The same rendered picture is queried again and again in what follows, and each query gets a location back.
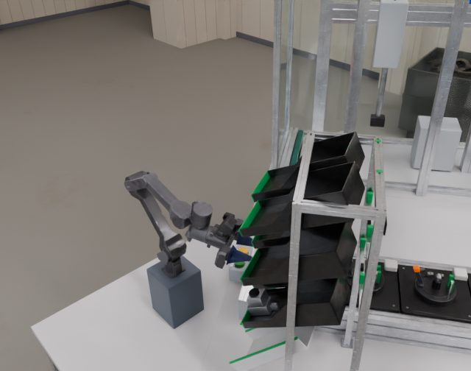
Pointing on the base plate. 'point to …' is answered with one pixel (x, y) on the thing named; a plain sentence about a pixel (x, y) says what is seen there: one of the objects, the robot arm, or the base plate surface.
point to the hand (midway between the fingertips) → (245, 248)
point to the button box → (238, 267)
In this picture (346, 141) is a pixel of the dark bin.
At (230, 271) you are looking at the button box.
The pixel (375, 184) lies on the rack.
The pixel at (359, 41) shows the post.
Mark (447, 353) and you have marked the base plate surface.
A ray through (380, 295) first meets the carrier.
